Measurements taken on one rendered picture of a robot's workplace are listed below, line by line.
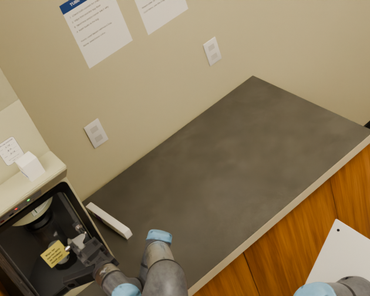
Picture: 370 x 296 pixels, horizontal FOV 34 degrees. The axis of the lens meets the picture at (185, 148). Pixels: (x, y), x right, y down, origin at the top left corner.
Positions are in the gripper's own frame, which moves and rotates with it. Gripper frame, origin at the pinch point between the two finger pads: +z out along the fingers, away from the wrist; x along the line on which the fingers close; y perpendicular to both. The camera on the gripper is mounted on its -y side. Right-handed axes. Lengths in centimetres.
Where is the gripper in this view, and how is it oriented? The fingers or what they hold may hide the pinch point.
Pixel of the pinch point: (70, 244)
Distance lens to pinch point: 201.8
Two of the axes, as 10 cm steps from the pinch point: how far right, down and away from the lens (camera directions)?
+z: -5.8, -3.9, 7.1
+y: 7.2, -6.6, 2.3
